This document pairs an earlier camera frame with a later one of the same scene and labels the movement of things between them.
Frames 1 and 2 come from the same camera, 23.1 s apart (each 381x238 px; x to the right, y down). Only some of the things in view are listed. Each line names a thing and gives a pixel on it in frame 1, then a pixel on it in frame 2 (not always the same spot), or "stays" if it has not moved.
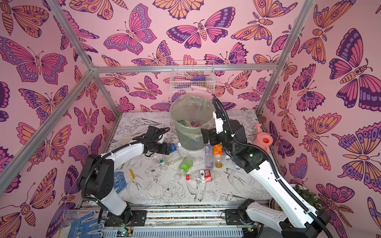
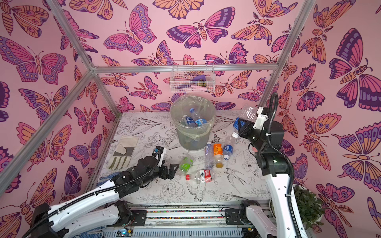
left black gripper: [164, 146] to [170, 175]
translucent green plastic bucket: [190, 114] stays
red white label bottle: [203, 176] stays
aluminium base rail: [173, 219] stays
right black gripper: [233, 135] to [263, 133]
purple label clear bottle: [209, 156] stays
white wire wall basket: [192, 76] stays
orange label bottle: [218, 151] stays
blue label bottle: [173, 147] to [190, 121]
